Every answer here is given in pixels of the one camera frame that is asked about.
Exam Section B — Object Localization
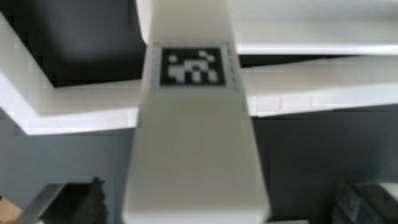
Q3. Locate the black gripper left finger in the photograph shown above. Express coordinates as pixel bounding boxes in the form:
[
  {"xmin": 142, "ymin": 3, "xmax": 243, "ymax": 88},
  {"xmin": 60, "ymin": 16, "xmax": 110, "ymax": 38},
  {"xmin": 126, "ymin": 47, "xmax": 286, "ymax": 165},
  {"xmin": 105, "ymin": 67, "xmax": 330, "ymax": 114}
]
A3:
[{"xmin": 41, "ymin": 178, "xmax": 108, "ymax": 224}]

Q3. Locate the white L-shaped fence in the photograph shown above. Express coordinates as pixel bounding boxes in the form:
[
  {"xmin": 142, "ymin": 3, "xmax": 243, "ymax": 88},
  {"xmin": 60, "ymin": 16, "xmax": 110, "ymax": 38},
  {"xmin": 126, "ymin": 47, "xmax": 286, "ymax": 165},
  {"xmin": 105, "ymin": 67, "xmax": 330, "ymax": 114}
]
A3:
[{"xmin": 0, "ymin": 14, "xmax": 398, "ymax": 135}]

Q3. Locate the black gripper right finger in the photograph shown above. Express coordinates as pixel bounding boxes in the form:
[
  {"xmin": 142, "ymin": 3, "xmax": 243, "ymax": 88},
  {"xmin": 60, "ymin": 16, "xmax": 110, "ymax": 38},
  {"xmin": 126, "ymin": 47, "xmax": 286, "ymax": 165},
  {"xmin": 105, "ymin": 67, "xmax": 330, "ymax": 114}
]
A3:
[{"xmin": 332, "ymin": 182, "xmax": 398, "ymax": 224}]

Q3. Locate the white desk top tray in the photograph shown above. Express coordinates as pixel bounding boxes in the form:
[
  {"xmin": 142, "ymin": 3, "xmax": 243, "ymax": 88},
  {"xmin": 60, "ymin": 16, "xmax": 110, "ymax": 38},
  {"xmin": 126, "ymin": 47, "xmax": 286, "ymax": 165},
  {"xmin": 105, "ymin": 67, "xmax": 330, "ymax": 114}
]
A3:
[{"xmin": 135, "ymin": 0, "xmax": 398, "ymax": 56}]

